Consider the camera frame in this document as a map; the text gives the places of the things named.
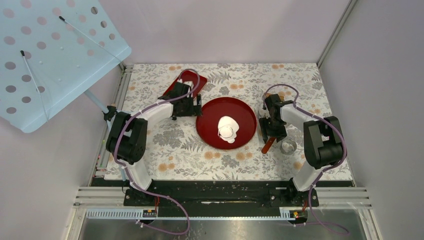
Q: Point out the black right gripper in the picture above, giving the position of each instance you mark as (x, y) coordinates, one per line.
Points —
(266, 132)

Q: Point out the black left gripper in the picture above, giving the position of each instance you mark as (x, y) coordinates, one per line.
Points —
(195, 110)

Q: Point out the round red tray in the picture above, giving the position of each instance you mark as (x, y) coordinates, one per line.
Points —
(212, 111)

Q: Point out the white dough ball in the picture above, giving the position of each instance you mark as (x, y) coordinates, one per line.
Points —
(227, 129)

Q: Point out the wooden double-ended rolling pin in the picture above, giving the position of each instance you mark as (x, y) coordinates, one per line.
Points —
(281, 96)

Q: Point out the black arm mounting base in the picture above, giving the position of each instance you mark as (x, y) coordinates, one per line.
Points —
(268, 193)

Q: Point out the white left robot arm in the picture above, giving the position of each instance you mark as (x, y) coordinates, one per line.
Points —
(127, 139)

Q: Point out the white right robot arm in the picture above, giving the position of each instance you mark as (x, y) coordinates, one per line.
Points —
(323, 141)

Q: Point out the rectangular red tray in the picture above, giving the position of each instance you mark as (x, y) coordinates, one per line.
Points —
(190, 78)

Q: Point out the light blue music stand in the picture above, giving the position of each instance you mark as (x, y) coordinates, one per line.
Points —
(51, 53)

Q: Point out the metal scraper wooden handle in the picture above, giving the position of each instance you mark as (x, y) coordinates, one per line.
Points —
(268, 145)

